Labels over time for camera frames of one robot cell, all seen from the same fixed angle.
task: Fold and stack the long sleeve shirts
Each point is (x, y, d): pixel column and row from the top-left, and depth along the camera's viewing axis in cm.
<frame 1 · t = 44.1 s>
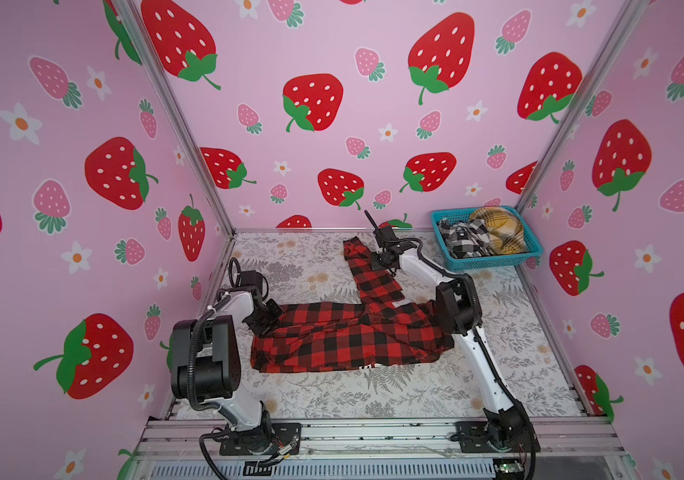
left hand: (280, 320, 94), fingers closed
right hand: (376, 260, 111), fingers closed
red black plaid shirt: (351, 337, 90), point 4 cm above the table
black white plaid shirt: (468, 239, 108), point 10 cm above the table
yellow plaid shirt: (505, 230, 109), point 11 cm above the table

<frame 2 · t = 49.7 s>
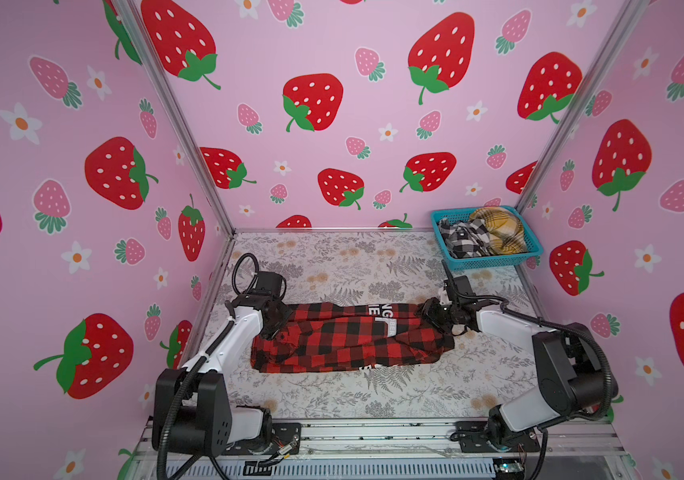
left hand: (285, 317, 88), fingers closed
right hand: (417, 314, 92), fingers open
red black plaid shirt: (327, 337, 90), point 4 cm above the table
the other named things where they were.

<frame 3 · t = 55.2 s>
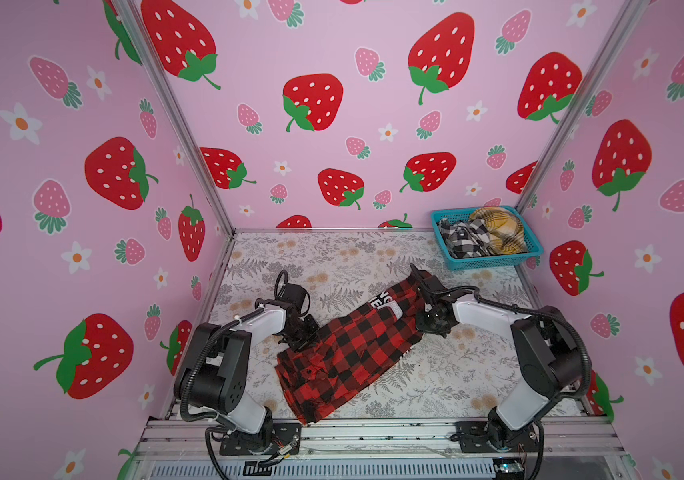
left hand: (322, 338, 91), fingers closed
right hand: (420, 326, 94), fingers open
red black plaid shirt: (348, 354, 87), point 4 cm above the table
the other named things where they were.

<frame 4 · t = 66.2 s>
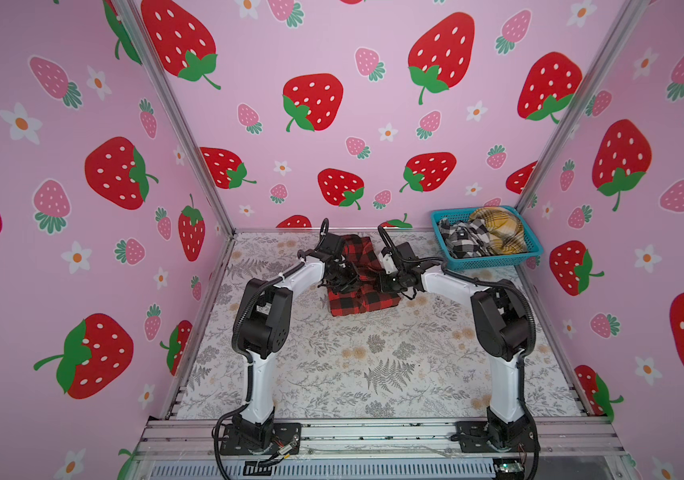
left hand: (365, 283, 96), fingers open
right hand: (374, 284, 98), fingers open
red black plaid shirt: (359, 250, 115), point 2 cm above the table
the other named things where they were.

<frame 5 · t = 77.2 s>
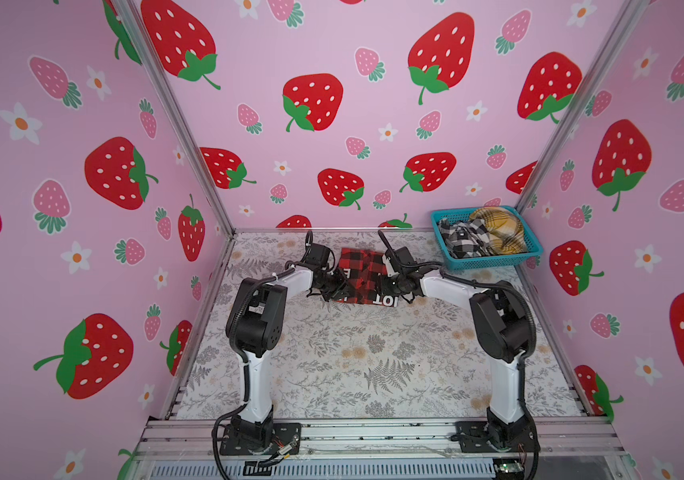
left hand: (356, 287, 98), fingers open
right hand: (378, 285, 100), fingers open
red black plaid shirt: (364, 269, 106), point 5 cm above the table
the other named things where they were.

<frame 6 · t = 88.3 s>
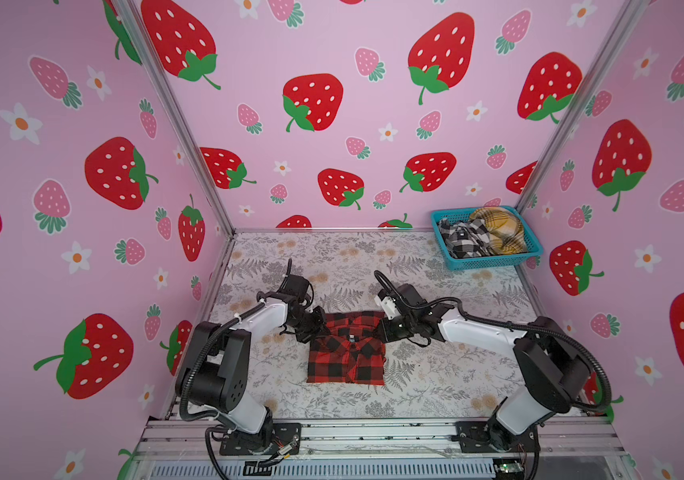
left hand: (331, 330, 89), fingers closed
right hand: (371, 333, 86), fingers closed
red black plaid shirt: (350, 353, 85), point 6 cm above the table
the other named things where they were.

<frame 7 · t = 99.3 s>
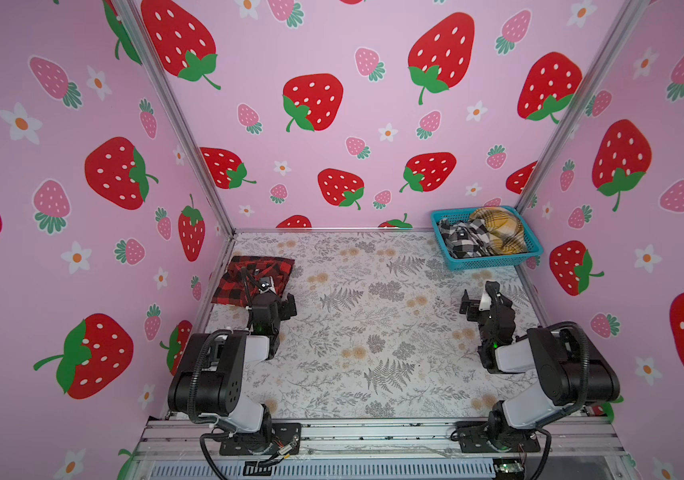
left hand: (274, 295, 95), fingers open
right hand: (484, 291, 91), fingers open
red black plaid shirt: (240, 282, 103), point 4 cm above the table
the other named things where they were.

